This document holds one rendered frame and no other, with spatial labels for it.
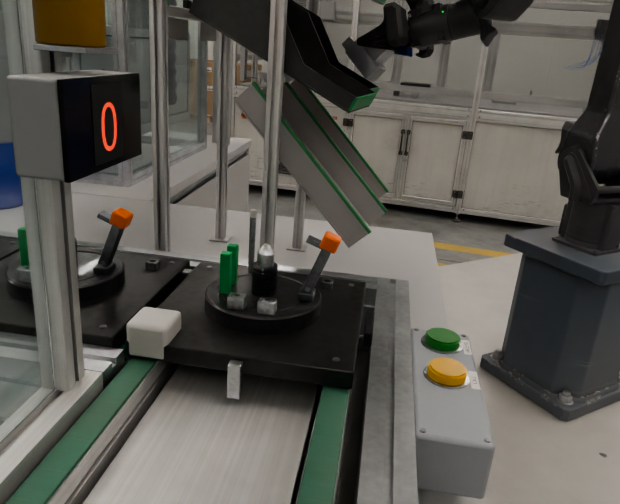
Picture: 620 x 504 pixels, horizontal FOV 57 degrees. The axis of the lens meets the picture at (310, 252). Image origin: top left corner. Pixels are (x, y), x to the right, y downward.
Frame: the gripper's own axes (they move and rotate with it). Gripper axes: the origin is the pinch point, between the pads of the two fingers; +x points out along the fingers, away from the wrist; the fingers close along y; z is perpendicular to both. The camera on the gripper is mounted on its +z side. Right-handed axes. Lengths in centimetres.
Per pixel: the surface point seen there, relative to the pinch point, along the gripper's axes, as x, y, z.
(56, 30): 0, 68, -9
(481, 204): 60, -370, -63
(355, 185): 4.7, 7.9, -24.0
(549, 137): 6, -373, -17
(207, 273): 16, 37, -33
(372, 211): 2.6, 6.9, -28.7
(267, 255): 2, 42, -30
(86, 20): -1, 66, -8
